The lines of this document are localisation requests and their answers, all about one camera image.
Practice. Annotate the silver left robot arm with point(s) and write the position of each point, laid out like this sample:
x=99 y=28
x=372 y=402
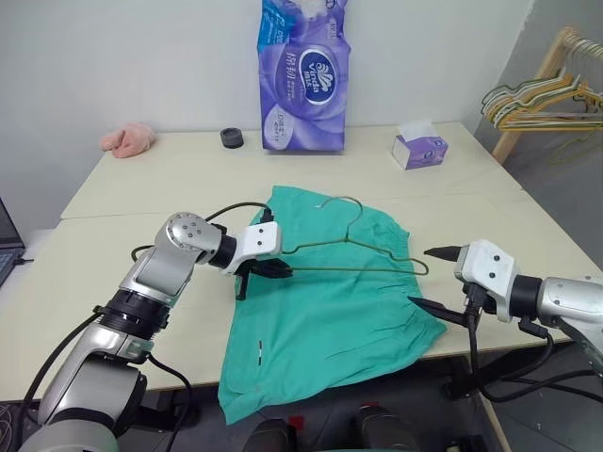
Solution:
x=155 y=278

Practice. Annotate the purple tissue roll pack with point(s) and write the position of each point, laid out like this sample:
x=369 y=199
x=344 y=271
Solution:
x=306 y=94

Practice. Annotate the red tape patch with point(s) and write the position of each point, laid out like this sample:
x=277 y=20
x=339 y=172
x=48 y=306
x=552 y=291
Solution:
x=295 y=423

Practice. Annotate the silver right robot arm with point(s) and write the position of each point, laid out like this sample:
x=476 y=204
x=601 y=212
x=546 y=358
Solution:
x=565 y=301

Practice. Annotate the pink cloth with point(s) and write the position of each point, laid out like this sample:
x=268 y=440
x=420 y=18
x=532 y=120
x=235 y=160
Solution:
x=129 y=139

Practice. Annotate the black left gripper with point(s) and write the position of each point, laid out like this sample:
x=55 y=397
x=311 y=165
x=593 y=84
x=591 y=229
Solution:
x=246 y=269

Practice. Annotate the black table bracket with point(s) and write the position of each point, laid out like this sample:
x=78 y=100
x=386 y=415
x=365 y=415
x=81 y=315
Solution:
x=459 y=388

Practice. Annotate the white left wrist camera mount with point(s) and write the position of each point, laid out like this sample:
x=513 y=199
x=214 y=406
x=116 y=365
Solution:
x=256 y=240

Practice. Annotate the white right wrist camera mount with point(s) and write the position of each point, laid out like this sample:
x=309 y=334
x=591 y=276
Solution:
x=490 y=268

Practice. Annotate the black round cap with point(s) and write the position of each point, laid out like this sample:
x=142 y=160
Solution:
x=232 y=139

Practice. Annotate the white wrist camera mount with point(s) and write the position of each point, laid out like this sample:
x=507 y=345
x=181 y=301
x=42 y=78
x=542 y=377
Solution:
x=490 y=268
x=256 y=240

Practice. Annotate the purple white tissue box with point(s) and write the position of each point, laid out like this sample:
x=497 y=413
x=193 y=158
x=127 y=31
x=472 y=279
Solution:
x=424 y=150

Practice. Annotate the green shorts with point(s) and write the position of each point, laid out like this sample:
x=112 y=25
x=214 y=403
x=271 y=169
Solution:
x=320 y=329

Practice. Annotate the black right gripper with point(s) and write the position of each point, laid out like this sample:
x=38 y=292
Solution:
x=477 y=297

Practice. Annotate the dark rounded shape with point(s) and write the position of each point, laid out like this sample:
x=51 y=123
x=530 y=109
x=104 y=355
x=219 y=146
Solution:
x=271 y=435
x=384 y=428

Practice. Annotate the wooden clothes rack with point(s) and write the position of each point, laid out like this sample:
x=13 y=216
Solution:
x=556 y=56

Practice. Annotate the dark laptop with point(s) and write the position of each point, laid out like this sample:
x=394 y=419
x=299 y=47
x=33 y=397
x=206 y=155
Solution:
x=7 y=245

